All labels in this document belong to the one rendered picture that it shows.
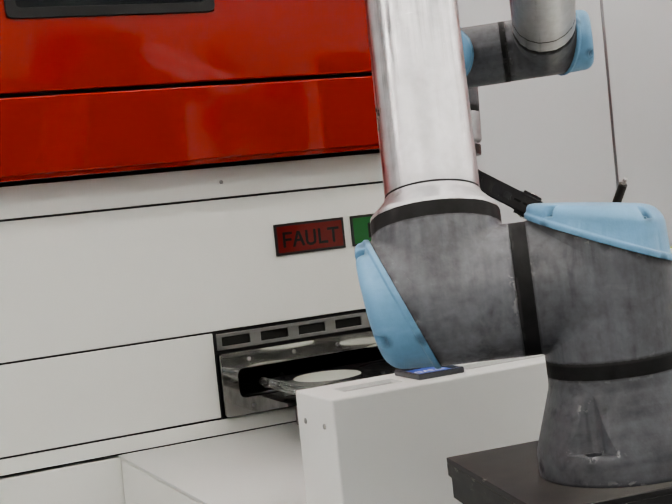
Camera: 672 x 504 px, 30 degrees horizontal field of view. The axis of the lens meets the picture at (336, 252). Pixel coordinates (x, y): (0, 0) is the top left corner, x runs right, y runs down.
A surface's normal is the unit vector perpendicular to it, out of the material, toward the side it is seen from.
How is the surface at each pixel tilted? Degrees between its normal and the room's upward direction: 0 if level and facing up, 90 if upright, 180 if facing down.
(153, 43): 90
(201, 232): 90
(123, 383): 90
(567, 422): 74
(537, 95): 90
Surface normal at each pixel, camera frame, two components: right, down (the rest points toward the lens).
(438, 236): -0.08, -0.26
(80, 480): 0.43, 0.00
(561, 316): -0.08, 0.43
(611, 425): -0.34, -0.22
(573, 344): -0.69, 0.13
